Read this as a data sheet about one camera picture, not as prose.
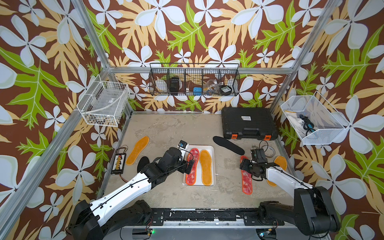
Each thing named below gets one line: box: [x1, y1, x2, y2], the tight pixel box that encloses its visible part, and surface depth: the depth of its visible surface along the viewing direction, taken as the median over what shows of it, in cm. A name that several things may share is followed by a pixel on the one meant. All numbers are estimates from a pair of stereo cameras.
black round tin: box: [220, 85, 233, 94], surface depth 97 cm
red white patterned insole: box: [186, 148, 200, 186], surface depth 91 cm
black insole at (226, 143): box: [212, 136, 245, 155], surface depth 104 cm
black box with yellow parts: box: [110, 153, 127, 175], surface depth 93 cm
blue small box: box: [193, 87, 203, 96], surface depth 97 cm
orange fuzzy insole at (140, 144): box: [125, 136, 150, 166], surface depth 100 cm
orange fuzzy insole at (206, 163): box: [199, 149, 213, 186], surface depth 92 cm
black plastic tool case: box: [221, 107, 279, 141], surface depth 106 cm
